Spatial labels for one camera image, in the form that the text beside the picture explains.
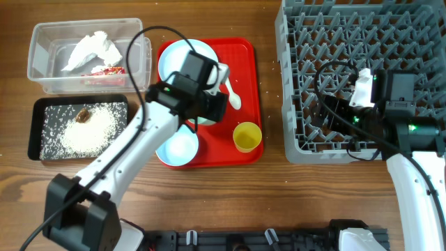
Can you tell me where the yellow cup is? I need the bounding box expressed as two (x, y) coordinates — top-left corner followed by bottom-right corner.
(233, 122), (263, 153)

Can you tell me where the clear plastic waste bin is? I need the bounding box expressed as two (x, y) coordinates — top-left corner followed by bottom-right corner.
(27, 18), (152, 94)

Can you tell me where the light blue bowl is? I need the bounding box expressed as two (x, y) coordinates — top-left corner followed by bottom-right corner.
(155, 125), (199, 167)

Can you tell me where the black plastic tray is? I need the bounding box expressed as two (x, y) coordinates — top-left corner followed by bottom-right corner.
(27, 94), (128, 160)

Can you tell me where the red snack wrapper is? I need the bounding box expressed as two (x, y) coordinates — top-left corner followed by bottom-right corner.
(81, 66), (126, 86)

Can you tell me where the light blue plate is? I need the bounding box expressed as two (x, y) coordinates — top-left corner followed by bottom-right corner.
(158, 39), (218, 84)

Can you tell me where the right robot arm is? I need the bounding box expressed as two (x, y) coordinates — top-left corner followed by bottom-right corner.
(314, 69), (445, 250)

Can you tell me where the brown food scrap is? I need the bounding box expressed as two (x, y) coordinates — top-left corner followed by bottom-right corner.
(75, 108), (91, 123)

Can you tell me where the white plastic spoon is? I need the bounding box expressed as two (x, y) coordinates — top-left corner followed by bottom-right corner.
(225, 78), (242, 110)

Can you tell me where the green bowl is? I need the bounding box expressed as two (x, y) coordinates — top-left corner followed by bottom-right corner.
(188, 117), (216, 126)

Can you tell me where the grey dishwasher rack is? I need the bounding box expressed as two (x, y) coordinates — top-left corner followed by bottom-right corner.
(275, 0), (445, 164)

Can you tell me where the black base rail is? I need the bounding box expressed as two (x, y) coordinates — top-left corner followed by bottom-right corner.
(140, 229), (340, 251)

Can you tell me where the white napkin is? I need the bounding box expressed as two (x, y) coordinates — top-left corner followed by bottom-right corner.
(62, 31), (123, 73)

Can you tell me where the white rice pile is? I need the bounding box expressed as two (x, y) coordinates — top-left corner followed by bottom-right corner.
(40, 102), (128, 160)

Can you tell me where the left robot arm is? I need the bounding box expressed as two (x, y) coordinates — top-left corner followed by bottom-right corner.
(40, 51), (229, 250)

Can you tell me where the red serving tray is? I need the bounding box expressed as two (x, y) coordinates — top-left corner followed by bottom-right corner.
(156, 37), (264, 169)

